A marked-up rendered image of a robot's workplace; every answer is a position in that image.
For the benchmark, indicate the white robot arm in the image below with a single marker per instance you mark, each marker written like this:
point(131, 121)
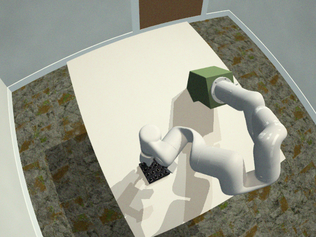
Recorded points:
point(225, 165)

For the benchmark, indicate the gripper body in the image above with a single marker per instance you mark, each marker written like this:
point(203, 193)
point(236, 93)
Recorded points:
point(147, 159)

